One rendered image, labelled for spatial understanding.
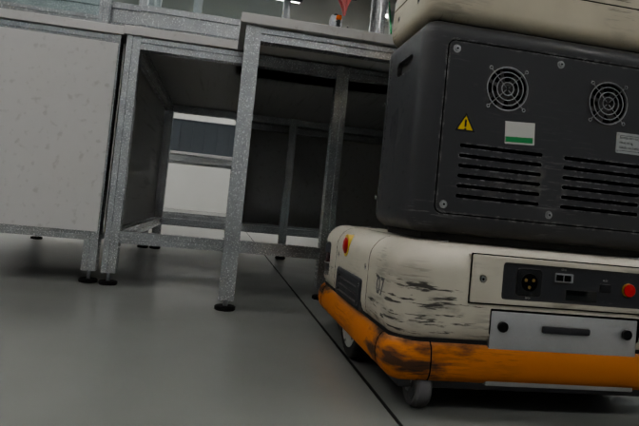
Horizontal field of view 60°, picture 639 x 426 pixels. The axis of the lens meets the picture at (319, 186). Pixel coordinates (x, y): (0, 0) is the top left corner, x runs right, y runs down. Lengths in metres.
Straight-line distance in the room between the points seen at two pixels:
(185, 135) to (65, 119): 2.11
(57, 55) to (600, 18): 1.59
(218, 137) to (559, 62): 3.14
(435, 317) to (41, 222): 1.41
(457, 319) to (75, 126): 1.43
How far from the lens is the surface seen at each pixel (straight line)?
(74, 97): 2.02
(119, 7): 2.14
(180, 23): 2.09
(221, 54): 2.00
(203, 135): 4.05
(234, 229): 1.63
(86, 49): 2.05
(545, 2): 1.19
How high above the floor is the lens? 0.32
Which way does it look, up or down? 2 degrees up
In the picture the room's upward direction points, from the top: 6 degrees clockwise
